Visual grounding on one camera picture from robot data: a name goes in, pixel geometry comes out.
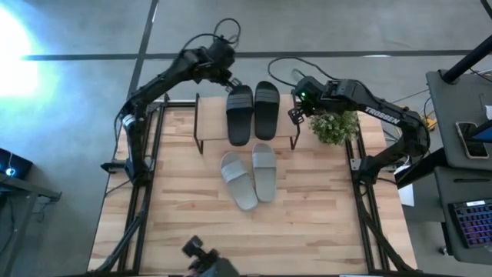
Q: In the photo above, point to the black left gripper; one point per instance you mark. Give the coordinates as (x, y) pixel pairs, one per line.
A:
(220, 59)

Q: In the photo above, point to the dark metal stand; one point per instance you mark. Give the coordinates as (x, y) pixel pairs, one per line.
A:
(23, 188)

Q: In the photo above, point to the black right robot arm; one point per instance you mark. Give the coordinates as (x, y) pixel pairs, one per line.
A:
(384, 113)

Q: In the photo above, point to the smartphone with dark screen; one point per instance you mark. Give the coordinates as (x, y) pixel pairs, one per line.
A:
(472, 140)

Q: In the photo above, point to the black device with blue light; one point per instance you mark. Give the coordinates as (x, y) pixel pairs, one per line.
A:
(13, 163)

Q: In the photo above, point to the grey keyboard desk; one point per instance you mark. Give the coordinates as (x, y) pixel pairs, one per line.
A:
(446, 188)

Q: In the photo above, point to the grey side desk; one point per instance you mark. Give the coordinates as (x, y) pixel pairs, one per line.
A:
(446, 115)

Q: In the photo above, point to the wooden shelf black metal frame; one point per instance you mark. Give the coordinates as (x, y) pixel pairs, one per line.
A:
(211, 119)

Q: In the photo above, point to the backlit computer keyboard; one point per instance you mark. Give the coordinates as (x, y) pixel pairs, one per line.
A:
(474, 223)

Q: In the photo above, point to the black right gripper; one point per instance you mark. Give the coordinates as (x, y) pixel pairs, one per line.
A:
(313, 94)

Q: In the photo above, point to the small green potted plant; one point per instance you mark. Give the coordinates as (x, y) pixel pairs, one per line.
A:
(334, 127)

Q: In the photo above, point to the black round pole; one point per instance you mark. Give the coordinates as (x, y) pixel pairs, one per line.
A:
(467, 59)

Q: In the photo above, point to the white paper sheet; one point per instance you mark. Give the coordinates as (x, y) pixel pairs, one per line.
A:
(406, 194)

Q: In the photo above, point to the grey rubber slide sandal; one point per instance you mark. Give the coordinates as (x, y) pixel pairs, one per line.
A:
(238, 181)
(264, 173)

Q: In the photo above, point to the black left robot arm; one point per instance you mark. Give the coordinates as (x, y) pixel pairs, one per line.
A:
(161, 82)

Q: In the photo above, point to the black rubber slide sandal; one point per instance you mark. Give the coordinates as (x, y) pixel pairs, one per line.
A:
(266, 111)
(239, 115)

